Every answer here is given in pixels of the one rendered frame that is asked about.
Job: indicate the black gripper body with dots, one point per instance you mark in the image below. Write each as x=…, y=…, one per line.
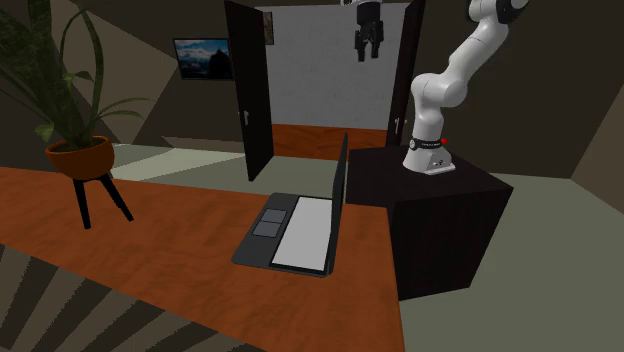
x=369, y=14

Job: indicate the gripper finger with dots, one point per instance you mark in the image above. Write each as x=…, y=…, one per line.
x=376, y=46
x=360, y=48

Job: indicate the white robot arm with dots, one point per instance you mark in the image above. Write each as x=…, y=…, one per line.
x=431, y=95

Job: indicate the black robot stand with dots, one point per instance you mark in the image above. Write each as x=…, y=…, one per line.
x=438, y=229

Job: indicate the dark grey open laptop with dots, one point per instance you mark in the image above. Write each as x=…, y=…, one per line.
x=302, y=234

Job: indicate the potted plant on black legs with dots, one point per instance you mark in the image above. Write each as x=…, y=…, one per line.
x=80, y=156

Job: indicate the small framed wall picture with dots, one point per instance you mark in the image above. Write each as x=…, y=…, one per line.
x=268, y=28

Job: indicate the framed landscape wall picture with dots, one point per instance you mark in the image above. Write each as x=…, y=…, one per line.
x=204, y=59

